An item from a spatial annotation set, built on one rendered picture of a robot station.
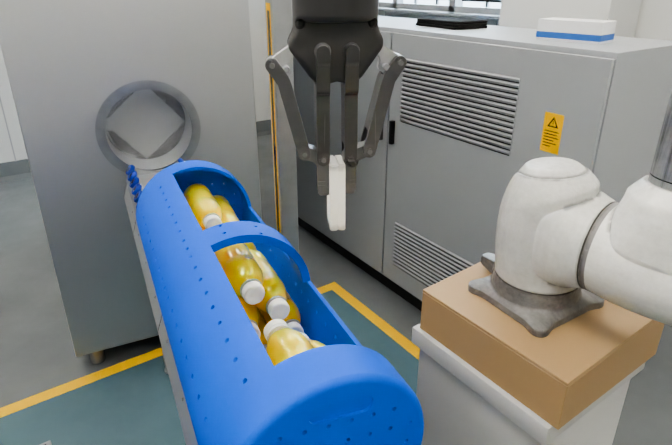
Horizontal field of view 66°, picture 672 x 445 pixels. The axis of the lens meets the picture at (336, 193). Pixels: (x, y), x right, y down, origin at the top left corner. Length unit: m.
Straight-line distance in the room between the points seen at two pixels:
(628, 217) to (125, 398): 2.15
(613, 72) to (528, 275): 1.08
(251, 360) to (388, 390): 0.18
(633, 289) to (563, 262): 0.11
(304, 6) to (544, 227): 0.59
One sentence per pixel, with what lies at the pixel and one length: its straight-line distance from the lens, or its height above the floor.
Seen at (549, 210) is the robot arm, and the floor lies 1.32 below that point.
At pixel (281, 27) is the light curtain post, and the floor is 1.54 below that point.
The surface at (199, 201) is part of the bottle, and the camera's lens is 1.25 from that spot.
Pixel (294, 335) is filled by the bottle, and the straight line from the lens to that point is 0.78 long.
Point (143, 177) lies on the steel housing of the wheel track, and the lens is 2.20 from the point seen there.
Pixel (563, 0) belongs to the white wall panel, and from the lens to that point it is 3.14.
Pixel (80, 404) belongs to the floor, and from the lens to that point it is 2.59.
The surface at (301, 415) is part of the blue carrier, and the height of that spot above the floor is 1.20.
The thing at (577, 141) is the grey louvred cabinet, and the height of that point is 1.14.
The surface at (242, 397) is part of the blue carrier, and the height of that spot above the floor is 1.20.
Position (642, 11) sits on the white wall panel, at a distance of 3.27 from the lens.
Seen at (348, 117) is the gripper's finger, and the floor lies 1.55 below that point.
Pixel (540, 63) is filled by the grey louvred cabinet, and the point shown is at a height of 1.38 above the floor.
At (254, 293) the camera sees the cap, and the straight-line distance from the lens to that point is 0.93.
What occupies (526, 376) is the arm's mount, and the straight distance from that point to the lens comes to 0.95.
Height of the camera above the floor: 1.66
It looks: 23 degrees down
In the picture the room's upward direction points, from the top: straight up
